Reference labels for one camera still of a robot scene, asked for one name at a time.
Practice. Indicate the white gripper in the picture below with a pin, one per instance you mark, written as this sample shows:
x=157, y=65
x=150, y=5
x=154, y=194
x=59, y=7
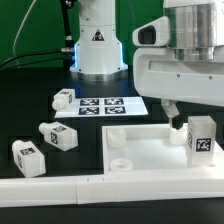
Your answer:
x=158, y=74

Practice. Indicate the white square tabletop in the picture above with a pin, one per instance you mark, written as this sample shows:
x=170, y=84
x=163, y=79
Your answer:
x=147, y=148

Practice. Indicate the white sheet with tags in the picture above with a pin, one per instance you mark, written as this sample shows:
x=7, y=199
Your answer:
x=100, y=107

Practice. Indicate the white L-shaped obstacle fence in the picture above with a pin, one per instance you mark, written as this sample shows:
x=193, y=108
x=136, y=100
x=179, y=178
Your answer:
x=108, y=187

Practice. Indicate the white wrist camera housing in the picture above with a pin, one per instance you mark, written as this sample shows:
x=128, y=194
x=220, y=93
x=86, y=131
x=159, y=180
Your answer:
x=153, y=34

